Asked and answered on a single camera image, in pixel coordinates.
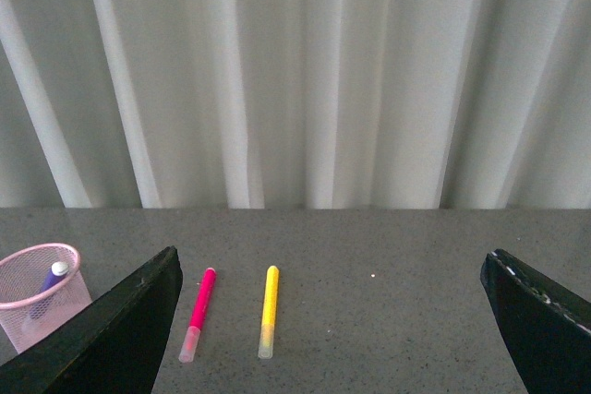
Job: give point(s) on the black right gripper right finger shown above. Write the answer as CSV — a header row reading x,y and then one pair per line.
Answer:
x,y
545,326

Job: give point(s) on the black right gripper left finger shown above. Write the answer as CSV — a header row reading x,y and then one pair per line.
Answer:
x,y
115,345

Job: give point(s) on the pink highlighter pen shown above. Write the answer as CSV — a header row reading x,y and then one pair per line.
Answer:
x,y
198,315

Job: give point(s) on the purple highlighter pen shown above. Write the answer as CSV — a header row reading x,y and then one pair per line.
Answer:
x,y
55,274

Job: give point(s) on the pink mesh cup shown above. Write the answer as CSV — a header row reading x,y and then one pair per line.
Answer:
x,y
22,273

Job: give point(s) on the yellow highlighter pen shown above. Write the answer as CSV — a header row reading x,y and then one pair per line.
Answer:
x,y
269,313

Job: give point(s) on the white pleated curtain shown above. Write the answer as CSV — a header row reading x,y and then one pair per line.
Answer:
x,y
319,104

